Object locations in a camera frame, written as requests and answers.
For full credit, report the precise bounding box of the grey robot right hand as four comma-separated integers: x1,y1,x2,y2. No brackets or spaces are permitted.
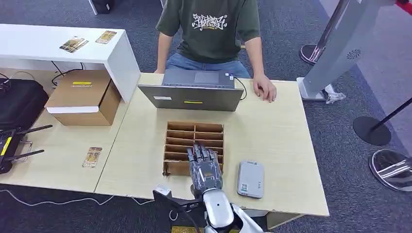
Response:
187,143,224,199

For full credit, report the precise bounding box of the person's left hand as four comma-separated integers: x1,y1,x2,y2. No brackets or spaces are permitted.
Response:
252,73,278,104

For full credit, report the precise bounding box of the printed card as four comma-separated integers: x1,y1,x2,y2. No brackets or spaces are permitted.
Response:
82,147,103,169
69,37,89,51
95,30,118,45
59,39,84,54

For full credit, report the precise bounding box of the grey laptop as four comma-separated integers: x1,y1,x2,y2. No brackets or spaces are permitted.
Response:
137,69,244,113

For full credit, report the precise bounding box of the wooden slotted card box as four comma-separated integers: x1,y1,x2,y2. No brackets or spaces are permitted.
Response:
162,121,224,178

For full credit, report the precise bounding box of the grey flat card reader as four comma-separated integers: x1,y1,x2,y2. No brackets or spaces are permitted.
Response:
237,160,265,200

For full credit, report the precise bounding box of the yellow floor object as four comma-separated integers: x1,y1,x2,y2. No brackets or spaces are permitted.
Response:
171,225,240,233

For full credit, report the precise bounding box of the chrome stanchion with round base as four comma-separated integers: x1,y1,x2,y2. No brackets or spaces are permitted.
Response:
299,0,350,66

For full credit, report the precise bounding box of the person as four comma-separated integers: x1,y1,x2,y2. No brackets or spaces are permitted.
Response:
155,0,261,79

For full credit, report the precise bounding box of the clear plastic wrap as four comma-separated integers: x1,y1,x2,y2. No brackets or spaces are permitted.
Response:
323,83,347,105

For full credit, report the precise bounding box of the brown cardboard box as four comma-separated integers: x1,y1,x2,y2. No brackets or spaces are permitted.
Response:
44,69,122,127

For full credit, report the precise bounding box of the grey kiosk stand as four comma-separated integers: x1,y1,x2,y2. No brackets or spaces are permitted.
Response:
296,0,396,101

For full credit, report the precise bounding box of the black box with white edge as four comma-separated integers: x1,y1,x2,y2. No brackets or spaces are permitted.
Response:
88,0,116,16

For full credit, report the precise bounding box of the black stanchion with round base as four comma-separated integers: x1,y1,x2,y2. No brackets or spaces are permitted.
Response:
352,98,412,147

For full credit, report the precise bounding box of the white desk shelf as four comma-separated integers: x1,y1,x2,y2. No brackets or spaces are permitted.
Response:
0,23,141,103

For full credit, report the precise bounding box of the black bag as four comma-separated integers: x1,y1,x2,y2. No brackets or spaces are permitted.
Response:
0,78,50,131

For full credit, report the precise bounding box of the chrome round stanchion base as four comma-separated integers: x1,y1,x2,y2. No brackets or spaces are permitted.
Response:
369,149,412,193

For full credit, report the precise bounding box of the red object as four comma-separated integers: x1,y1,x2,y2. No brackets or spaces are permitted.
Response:
395,0,412,17

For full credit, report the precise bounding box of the black router with antennas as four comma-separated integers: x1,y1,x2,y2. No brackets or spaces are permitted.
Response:
0,124,54,175

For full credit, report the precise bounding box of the black laptop cable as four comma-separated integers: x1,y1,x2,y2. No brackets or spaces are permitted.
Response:
234,77,248,101

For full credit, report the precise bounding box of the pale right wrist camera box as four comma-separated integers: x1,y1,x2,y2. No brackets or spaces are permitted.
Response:
152,183,207,214

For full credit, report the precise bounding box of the black cable under shelf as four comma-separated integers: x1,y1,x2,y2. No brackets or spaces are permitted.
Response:
51,61,85,87

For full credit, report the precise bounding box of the white floor cable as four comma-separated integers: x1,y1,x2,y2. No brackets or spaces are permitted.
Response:
0,189,180,222

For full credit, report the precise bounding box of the metal wire loop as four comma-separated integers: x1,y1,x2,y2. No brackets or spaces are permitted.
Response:
13,140,33,163

